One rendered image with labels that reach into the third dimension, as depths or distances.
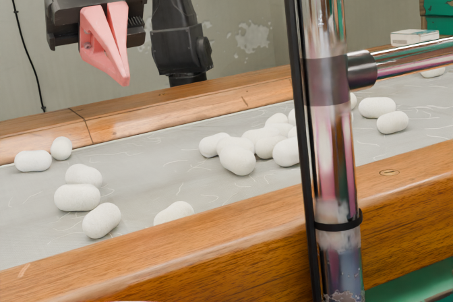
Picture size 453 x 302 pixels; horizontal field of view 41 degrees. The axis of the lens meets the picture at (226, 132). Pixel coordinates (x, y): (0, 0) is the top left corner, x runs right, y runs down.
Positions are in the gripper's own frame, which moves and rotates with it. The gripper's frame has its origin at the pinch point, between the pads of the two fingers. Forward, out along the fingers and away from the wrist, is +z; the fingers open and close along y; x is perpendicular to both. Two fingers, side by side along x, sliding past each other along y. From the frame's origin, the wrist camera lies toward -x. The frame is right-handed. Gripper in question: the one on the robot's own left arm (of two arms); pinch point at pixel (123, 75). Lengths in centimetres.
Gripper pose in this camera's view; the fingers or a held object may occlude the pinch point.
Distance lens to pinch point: 58.7
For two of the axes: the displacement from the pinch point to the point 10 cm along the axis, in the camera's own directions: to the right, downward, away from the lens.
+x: -1.9, 6.1, 7.7
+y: 8.9, -2.2, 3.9
